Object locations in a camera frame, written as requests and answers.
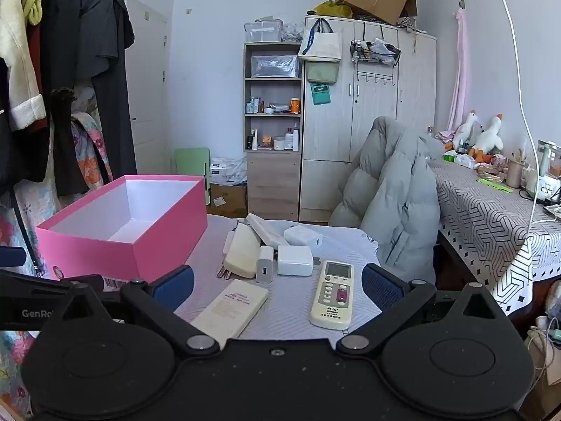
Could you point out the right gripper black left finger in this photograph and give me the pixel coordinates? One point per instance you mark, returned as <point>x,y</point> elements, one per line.
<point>153,305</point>

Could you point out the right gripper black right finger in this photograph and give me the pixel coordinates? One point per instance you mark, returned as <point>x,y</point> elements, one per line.
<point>399,302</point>

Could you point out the cream AC remote control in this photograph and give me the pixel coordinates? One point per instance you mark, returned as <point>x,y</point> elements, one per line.
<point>333,301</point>

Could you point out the cream power bank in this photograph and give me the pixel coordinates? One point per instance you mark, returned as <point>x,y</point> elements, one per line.
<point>230,313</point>

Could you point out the pink cardboard box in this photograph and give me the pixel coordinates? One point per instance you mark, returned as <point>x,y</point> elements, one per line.
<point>136,227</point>

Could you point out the cream rounded remote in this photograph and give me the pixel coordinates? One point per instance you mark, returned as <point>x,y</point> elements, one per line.
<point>243,253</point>

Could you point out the white long rectangular device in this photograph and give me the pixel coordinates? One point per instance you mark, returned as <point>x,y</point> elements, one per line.
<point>266,232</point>

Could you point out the white cloth with guitar print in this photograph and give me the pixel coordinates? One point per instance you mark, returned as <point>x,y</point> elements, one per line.
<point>285,314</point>

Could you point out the floral quilt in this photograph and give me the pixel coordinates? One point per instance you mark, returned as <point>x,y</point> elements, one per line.
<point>38,201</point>

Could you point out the grey puffer jacket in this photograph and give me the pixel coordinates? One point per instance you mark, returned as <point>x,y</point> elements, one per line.
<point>390,193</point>

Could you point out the small white USB charger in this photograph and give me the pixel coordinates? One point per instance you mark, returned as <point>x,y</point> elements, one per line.
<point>265,264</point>

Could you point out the white square power adapter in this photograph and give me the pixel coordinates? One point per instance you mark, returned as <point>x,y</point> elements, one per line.
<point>295,260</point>

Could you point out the white adapter at back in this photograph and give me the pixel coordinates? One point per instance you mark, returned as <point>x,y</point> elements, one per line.
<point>303,236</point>

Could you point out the cardboard box on floor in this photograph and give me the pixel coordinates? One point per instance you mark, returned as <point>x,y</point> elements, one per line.
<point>228,201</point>

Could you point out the patterned tablecloth desk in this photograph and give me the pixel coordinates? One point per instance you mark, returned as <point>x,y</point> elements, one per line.
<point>506,242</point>

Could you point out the white goose plush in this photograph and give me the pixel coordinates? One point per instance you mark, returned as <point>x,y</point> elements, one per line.
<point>489,138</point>

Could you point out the cream fleece-cuff jacket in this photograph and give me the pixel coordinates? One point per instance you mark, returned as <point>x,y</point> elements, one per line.
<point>24,98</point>

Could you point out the pink hanging towel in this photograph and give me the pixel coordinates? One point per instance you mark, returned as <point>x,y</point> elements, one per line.
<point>461,82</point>

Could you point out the light wood wardrobe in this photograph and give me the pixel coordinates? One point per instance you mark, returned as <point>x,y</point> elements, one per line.
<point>334,132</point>

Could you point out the white door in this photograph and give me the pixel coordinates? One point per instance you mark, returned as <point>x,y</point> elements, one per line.
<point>146,62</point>

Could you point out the wooden shelf cabinet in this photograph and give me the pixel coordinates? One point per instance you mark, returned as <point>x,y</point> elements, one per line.
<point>272,123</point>

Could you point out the white tote bag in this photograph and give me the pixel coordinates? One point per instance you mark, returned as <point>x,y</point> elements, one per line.
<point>321,43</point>

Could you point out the black hanging coat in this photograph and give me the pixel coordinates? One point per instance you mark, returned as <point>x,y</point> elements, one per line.
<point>85,41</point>

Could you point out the teal wall organizer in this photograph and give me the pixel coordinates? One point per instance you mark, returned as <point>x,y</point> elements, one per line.
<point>320,94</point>

